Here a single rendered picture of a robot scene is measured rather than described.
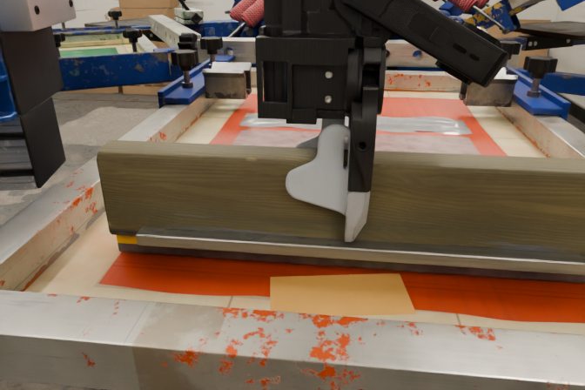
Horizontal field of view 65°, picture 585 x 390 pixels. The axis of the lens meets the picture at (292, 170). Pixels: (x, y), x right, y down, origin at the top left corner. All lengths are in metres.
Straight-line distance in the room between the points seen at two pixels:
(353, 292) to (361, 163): 0.11
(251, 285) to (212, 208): 0.07
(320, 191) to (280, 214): 0.05
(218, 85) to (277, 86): 0.50
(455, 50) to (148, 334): 0.25
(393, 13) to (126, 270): 0.28
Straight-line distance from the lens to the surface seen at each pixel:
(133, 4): 4.92
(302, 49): 0.29
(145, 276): 0.40
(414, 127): 0.73
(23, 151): 0.60
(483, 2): 1.52
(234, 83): 0.79
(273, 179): 0.34
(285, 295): 0.36
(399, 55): 1.02
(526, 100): 0.78
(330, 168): 0.32
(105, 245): 0.45
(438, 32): 0.30
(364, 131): 0.29
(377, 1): 0.30
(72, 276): 0.42
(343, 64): 0.29
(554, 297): 0.41
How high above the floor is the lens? 1.18
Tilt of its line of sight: 24 degrees down
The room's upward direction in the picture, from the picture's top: straight up
